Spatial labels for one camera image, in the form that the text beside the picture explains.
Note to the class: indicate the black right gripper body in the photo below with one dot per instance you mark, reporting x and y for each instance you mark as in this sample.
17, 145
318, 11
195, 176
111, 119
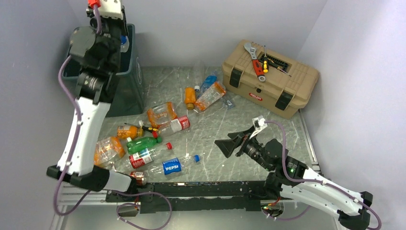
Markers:
253, 148

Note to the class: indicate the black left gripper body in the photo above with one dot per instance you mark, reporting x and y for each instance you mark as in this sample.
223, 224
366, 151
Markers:
113, 29

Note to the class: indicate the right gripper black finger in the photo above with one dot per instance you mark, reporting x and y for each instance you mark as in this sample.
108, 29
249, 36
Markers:
228, 146
247, 133

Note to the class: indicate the pepsi bottle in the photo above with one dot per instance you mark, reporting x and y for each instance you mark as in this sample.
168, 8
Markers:
124, 44
176, 165

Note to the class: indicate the red label clear bottle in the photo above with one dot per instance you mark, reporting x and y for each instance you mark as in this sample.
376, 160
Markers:
173, 126

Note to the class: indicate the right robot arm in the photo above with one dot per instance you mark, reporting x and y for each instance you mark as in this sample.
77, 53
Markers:
293, 179

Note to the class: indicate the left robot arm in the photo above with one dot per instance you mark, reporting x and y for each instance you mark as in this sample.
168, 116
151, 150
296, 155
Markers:
76, 165

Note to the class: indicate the dark green trash bin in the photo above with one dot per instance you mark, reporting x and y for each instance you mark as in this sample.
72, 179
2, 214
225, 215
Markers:
130, 82

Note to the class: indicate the crushed clear blue bottle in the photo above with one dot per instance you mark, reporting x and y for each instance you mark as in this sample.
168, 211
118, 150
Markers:
228, 102

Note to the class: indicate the clear orange-label bottle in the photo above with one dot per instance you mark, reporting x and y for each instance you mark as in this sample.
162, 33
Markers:
210, 96

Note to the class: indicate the small orange juice bottle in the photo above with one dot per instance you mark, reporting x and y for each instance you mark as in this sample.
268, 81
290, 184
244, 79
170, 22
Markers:
190, 98

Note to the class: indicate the blue label water bottle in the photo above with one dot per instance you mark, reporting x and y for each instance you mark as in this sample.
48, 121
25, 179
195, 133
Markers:
206, 83

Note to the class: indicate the tan plastic toolbox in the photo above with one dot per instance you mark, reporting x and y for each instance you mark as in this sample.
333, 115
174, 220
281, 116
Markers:
288, 86

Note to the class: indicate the yellow black screwdriver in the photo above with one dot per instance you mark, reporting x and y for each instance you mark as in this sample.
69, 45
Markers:
265, 65

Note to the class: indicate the tall clear bottle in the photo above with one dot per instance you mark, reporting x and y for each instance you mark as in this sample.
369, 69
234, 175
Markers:
198, 72

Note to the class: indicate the small screwdriver on table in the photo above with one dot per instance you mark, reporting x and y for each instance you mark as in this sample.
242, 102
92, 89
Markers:
145, 128

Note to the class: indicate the red label Coke bottle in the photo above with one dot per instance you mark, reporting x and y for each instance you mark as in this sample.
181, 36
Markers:
145, 156

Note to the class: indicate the crushed red soda can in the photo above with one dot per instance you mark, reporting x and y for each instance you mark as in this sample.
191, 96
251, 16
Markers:
141, 177

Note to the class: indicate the green plastic bottle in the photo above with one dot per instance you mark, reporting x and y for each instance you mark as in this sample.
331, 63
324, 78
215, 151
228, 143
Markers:
137, 145

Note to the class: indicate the orange drink bottle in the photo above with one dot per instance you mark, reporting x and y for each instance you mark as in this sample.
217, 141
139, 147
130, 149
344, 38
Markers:
129, 131

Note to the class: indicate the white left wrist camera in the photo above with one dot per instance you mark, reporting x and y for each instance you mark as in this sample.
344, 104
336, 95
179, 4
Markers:
108, 8

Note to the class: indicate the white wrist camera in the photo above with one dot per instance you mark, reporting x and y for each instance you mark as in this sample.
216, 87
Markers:
259, 124
108, 8

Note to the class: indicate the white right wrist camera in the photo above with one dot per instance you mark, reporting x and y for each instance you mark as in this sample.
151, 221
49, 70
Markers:
259, 124

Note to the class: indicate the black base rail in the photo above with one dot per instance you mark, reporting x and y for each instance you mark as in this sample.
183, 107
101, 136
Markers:
196, 196

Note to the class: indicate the red-handled adjustable wrench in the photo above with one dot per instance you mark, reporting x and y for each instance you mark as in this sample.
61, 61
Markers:
255, 62

